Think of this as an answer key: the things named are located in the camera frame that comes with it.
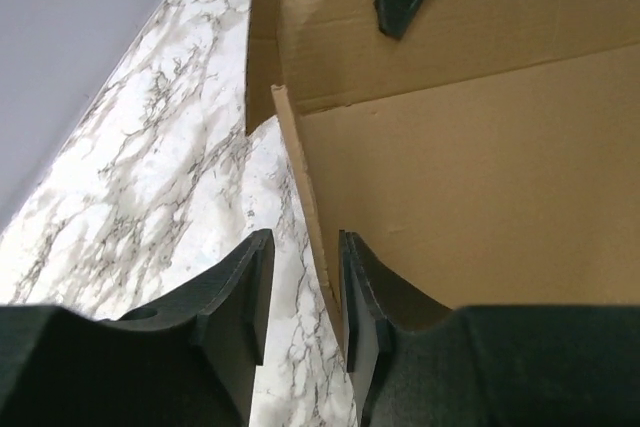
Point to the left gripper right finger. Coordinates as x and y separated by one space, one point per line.
376 305

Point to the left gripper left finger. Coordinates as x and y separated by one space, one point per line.
189 357

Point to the brown cardboard box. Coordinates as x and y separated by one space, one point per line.
489 156

